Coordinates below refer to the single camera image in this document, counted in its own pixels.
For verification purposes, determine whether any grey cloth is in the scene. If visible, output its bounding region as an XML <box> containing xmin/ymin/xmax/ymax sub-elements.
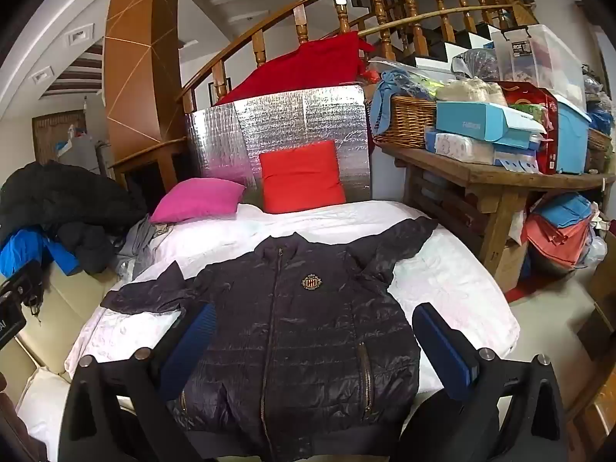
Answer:
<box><xmin>113</xmin><ymin>216</ymin><xmax>171</xmax><ymax>280</ymax></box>

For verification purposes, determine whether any patterned plastic bag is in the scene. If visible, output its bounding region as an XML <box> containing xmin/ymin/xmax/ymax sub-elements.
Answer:
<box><xmin>452</xmin><ymin>48</ymin><xmax>501</xmax><ymax>80</ymax></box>

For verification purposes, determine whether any light blue patterned box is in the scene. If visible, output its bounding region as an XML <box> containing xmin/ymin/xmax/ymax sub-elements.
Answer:
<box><xmin>493</xmin><ymin>147</ymin><xmax>542</xmax><ymax>174</ymax></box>

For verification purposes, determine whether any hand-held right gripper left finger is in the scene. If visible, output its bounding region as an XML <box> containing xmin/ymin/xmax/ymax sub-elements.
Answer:
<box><xmin>58</xmin><ymin>302</ymin><xmax>217</xmax><ymax>462</ymax></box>

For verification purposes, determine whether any clear plastic storage box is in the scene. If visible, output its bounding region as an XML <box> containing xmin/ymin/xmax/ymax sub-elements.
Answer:
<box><xmin>491</xmin><ymin>24</ymin><xmax>588</xmax><ymax>107</ymax></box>

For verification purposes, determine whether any folded blue cloth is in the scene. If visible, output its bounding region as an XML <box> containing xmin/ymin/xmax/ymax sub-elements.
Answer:
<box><xmin>536</xmin><ymin>193</ymin><xmax>595</xmax><ymax>227</ymax></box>

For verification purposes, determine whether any red bag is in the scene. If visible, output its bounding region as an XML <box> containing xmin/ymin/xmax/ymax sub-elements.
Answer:
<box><xmin>495</xmin><ymin>81</ymin><xmax>559</xmax><ymax>174</ymax></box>

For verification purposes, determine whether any wicker basket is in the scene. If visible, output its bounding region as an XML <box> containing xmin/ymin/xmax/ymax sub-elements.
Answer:
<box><xmin>373</xmin><ymin>96</ymin><xmax>439</xmax><ymax>147</ymax></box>

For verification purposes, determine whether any wooden pillar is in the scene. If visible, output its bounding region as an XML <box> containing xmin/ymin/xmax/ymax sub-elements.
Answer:
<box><xmin>103</xmin><ymin>0</ymin><xmax>186</xmax><ymax>155</ymax></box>

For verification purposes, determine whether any white patterned tissue pack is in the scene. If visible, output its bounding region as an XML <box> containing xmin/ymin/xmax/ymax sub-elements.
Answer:
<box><xmin>426</xmin><ymin>130</ymin><xmax>496</xmax><ymax>164</ymax></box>

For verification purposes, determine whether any silver foil insulation board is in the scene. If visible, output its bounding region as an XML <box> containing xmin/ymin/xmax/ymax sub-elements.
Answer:
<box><xmin>185</xmin><ymin>84</ymin><xmax>373</xmax><ymax>208</ymax></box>

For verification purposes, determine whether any cream sofa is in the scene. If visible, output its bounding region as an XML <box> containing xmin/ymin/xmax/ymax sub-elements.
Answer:
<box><xmin>0</xmin><ymin>264</ymin><xmax>121</xmax><ymax>415</ymax></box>

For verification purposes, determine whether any black quilted jacket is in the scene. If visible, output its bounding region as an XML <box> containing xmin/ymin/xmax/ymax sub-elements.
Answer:
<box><xmin>100</xmin><ymin>218</ymin><xmax>440</xmax><ymax>462</ymax></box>

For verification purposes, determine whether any wooden table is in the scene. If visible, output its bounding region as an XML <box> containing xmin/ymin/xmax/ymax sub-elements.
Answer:
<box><xmin>373</xmin><ymin>139</ymin><xmax>616</xmax><ymax>294</ymax></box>

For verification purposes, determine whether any blue storage bin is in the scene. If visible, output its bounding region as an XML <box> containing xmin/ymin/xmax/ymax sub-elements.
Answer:
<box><xmin>553</xmin><ymin>94</ymin><xmax>593</xmax><ymax>174</ymax></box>

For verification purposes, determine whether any wooden lattice screen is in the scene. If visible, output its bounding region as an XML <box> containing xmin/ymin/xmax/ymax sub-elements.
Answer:
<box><xmin>33</xmin><ymin>110</ymin><xmax>87</xmax><ymax>164</ymax></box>

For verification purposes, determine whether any pile of dark jackets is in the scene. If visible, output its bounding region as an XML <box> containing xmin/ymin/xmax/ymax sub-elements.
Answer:
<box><xmin>0</xmin><ymin>161</ymin><xmax>147</xmax><ymax>275</ymax></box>

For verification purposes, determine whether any blue jacket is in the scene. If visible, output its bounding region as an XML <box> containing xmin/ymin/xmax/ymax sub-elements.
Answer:
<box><xmin>0</xmin><ymin>225</ymin><xmax>80</xmax><ymax>277</ymax></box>

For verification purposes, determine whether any bag of beige cloth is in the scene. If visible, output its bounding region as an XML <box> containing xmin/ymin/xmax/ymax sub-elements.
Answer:
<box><xmin>435</xmin><ymin>77</ymin><xmax>508</xmax><ymax>104</ymax></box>

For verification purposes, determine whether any folded coral cloth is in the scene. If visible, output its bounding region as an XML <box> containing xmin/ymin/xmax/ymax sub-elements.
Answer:
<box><xmin>522</xmin><ymin>214</ymin><xmax>595</xmax><ymax>270</ymax></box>

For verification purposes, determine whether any wooden stair railing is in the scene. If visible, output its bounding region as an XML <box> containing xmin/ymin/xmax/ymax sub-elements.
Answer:
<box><xmin>176</xmin><ymin>0</ymin><xmax>540</xmax><ymax>111</ymax></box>

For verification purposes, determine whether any blue cardboard box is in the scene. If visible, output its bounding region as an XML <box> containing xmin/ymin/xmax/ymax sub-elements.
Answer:
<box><xmin>435</xmin><ymin>101</ymin><xmax>547</xmax><ymax>142</ymax></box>

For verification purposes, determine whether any dark wooden cabinet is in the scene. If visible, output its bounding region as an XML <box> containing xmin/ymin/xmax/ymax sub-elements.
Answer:
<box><xmin>110</xmin><ymin>137</ymin><xmax>193</xmax><ymax>203</ymax></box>

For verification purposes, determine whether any pink pillow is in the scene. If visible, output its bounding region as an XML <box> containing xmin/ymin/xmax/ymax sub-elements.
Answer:
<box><xmin>149</xmin><ymin>177</ymin><xmax>246</xmax><ymax>224</ymax></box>

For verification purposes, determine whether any white bed blanket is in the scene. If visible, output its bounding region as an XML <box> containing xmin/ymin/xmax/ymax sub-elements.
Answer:
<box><xmin>62</xmin><ymin>201</ymin><xmax>523</xmax><ymax>424</ymax></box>

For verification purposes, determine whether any red cloth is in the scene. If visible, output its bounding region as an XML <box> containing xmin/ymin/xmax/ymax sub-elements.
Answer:
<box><xmin>216</xmin><ymin>31</ymin><xmax>376</xmax><ymax>107</ymax></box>

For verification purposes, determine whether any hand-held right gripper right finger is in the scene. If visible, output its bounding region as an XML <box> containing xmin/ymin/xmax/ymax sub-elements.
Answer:
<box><xmin>392</xmin><ymin>302</ymin><xmax>571</xmax><ymax>462</ymax></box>

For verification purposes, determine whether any red pillow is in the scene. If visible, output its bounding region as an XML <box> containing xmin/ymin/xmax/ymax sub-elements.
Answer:
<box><xmin>259</xmin><ymin>139</ymin><xmax>347</xmax><ymax>215</ymax></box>

